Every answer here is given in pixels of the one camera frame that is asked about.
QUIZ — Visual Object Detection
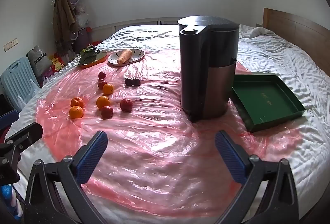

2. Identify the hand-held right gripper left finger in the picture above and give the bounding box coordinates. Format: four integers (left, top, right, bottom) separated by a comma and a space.
24, 130, 109, 224

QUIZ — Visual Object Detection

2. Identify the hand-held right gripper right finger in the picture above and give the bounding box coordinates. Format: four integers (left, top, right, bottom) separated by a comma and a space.
214, 130, 301, 224

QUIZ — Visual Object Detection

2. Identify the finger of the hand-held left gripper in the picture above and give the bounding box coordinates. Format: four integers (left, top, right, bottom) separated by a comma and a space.
0, 110, 20, 128
4, 122, 44, 149

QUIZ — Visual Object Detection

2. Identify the green tray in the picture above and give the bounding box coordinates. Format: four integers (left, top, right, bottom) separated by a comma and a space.
231, 74, 306, 133

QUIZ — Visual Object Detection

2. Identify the person's left hand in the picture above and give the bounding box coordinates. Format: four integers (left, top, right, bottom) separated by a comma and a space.
0, 184, 24, 222

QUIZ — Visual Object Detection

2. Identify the light blue suitcase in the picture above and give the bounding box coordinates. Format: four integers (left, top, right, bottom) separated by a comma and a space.
0, 57, 40, 111

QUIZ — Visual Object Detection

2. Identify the pink plastic sheet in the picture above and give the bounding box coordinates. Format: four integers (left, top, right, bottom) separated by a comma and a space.
35, 47, 307, 217

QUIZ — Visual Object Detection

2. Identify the grey printed bag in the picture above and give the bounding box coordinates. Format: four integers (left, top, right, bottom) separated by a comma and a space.
27, 45, 52, 77

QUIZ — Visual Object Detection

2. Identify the red yellow box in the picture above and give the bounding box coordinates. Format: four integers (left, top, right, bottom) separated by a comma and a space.
49, 52, 65, 72

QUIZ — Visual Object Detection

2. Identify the black bronze kitchen appliance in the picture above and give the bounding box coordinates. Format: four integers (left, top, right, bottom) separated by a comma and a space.
177, 15, 240, 123

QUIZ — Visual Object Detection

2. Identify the orange plate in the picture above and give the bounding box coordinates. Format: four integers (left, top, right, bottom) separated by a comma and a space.
79, 51, 109, 69

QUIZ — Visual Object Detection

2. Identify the green leafy vegetable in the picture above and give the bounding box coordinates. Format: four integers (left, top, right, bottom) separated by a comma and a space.
79, 46, 100, 64

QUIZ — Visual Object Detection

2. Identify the carrot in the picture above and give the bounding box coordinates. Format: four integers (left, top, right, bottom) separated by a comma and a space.
117, 49, 132, 64

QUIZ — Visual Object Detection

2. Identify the dark maroon cabinet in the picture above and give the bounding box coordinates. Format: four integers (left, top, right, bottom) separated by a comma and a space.
73, 27, 93, 53

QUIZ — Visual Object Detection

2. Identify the white striped plate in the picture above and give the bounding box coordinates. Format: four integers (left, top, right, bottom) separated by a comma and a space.
107, 49, 145, 67

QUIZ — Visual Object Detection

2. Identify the brown coat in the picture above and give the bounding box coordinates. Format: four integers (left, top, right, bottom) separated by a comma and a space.
53, 0, 76, 59

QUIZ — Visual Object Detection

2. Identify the crumpled white blanket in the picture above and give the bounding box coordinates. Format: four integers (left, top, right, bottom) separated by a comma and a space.
238, 24, 277, 39

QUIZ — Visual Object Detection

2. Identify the wooden headboard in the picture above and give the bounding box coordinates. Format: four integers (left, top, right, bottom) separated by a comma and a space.
262, 8, 330, 53

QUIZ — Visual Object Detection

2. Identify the wall switch panel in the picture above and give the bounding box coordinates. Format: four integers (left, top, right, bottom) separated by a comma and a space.
3, 38, 19, 51

